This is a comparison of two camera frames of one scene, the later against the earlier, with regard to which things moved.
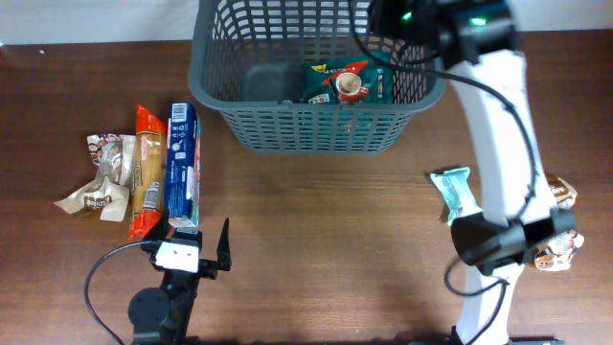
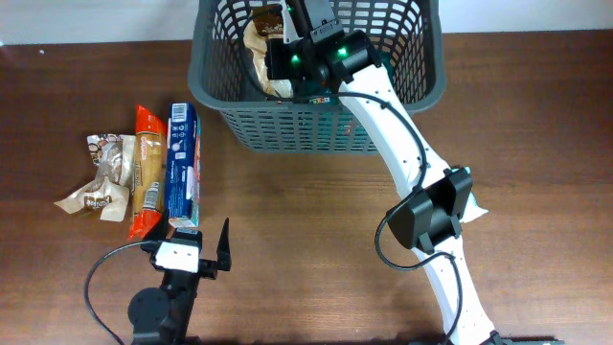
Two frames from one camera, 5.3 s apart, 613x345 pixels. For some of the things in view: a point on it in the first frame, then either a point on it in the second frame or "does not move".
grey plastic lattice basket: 307,77 does not move
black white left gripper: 210,266 does not move
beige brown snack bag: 557,256 to 266,23
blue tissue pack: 183,165 does not move
